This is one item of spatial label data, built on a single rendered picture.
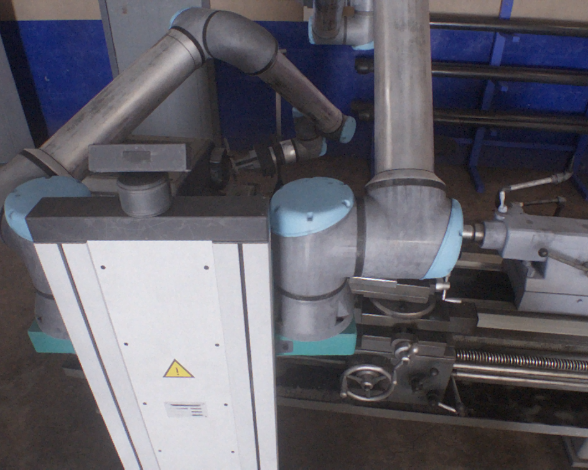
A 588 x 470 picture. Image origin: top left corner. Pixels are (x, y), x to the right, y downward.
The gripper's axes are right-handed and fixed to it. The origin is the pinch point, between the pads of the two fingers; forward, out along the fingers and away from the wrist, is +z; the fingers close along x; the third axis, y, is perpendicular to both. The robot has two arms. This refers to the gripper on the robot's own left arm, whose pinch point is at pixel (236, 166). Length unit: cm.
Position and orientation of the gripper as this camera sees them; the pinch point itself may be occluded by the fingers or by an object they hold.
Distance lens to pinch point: 174.6
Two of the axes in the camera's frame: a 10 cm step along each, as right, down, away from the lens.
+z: -9.5, 2.8, -1.0
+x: -2.9, -7.6, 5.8
